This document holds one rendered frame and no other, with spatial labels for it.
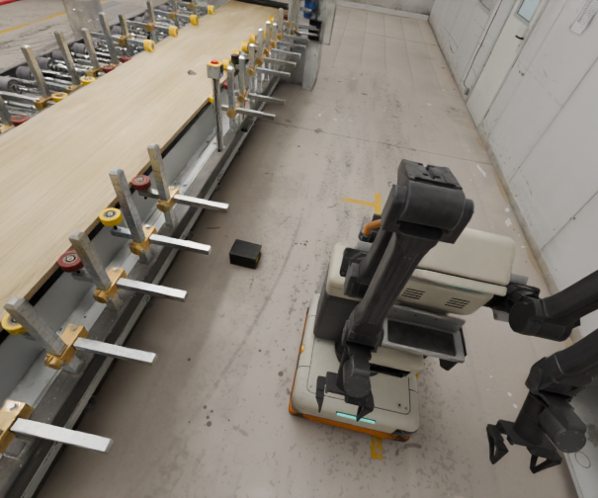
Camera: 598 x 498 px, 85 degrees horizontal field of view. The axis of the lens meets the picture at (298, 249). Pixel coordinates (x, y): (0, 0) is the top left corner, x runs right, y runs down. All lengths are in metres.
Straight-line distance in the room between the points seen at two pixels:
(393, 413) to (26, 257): 1.65
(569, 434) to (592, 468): 1.51
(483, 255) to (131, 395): 1.79
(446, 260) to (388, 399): 1.08
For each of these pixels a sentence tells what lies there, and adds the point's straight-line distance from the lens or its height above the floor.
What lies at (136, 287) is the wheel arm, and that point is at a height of 0.83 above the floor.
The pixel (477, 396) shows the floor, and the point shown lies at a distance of 2.36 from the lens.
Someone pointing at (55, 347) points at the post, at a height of 0.88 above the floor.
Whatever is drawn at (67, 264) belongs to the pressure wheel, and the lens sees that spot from 1.40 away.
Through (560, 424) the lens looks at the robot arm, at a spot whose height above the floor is 1.22.
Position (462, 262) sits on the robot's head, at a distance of 0.84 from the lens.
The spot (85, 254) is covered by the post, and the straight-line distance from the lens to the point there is 1.23.
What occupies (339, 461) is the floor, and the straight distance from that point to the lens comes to 1.94.
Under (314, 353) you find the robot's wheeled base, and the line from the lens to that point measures 1.78.
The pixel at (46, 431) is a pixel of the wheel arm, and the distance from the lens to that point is 1.19.
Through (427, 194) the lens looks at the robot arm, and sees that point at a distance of 0.47.
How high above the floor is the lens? 1.87
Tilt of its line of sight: 47 degrees down
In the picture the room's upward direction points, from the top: 10 degrees clockwise
